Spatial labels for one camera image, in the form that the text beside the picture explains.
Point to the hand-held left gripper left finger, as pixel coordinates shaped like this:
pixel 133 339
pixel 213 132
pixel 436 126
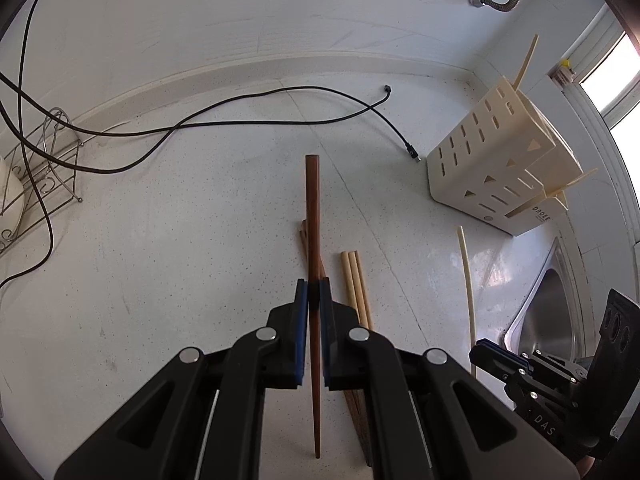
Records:
pixel 300 332

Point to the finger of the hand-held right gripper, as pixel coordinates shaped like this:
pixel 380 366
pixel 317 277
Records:
pixel 500 350
pixel 500 367

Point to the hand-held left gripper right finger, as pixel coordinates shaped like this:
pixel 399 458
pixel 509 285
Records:
pixel 325 332

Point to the cream plastic utensil holder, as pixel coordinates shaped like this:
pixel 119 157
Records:
pixel 480 160

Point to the stainless steel sink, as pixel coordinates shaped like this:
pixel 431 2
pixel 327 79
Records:
pixel 550 310

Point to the white framed window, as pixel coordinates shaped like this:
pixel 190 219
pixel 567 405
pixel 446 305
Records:
pixel 615 75

